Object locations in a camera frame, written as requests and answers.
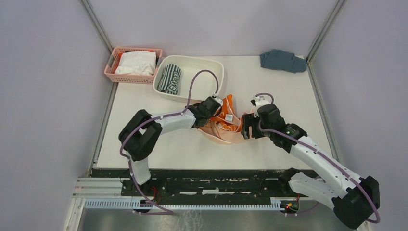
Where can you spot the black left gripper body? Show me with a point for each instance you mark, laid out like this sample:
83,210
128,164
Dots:
207,118

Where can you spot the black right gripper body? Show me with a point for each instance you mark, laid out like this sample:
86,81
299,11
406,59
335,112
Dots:
249,120

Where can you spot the orange and cream cloth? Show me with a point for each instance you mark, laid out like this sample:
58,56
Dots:
226,127

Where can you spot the green white striped towel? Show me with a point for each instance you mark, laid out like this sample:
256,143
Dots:
170,79

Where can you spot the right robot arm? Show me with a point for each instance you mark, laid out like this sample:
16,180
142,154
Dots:
353,198

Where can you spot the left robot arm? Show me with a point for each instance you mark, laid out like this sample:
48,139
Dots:
139,137

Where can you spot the white plastic tub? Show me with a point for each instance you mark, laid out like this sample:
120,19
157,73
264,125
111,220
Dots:
207,74

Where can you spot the blue-grey folded cloth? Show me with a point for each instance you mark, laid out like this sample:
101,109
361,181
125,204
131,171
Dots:
282,61

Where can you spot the white cloth in basket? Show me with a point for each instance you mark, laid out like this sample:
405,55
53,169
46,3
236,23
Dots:
137,63

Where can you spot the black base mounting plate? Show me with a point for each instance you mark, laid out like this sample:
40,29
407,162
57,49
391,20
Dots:
161,174

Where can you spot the pink plastic basket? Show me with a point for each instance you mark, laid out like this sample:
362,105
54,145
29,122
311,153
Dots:
114,61

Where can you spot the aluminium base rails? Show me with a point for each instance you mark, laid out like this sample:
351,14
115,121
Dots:
95,188

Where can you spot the aluminium frame post right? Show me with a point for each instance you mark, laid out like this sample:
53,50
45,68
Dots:
322,34

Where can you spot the aluminium frame post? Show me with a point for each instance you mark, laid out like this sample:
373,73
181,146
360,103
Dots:
90,12
322,34

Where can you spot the white slotted cable duct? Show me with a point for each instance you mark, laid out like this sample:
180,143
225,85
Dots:
274,205

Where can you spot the aluminium frame post left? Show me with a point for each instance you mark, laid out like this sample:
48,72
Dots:
90,12

